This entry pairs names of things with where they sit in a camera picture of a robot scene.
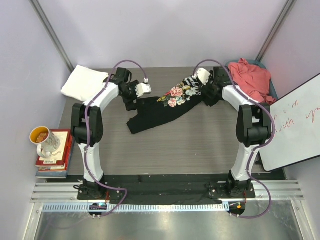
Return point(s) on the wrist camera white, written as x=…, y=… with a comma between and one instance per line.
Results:
x=202, y=75
x=142, y=89

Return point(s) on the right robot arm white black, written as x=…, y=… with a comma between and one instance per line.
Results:
x=253, y=129

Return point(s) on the white slotted cable duct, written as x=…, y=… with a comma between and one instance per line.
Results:
x=99, y=207

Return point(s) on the floral mug yellow inside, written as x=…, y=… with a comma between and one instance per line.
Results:
x=47, y=143

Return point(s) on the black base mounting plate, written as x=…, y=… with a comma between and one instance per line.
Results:
x=176, y=186

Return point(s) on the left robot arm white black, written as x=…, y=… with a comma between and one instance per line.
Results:
x=87, y=129

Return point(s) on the bottom book in stack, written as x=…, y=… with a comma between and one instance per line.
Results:
x=57, y=172

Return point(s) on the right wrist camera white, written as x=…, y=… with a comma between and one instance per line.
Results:
x=202, y=75

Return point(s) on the pink crumpled t shirt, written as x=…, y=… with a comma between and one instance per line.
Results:
x=248, y=80

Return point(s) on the black floral t shirt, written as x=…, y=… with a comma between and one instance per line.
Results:
x=156, y=111

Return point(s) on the red top book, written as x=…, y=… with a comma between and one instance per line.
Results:
x=59, y=160

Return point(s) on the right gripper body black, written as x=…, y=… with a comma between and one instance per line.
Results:
x=209, y=89

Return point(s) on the whiteboard with red writing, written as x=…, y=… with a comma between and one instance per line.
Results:
x=297, y=127

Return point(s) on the folded white t shirt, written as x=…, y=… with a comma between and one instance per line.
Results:
x=84, y=83

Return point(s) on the aluminium rail frame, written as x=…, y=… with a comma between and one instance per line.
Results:
x=65, y=192

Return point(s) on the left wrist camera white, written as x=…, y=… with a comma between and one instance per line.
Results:
x=142, y=89

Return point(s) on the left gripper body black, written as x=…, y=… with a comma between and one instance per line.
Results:
x=129, y=96

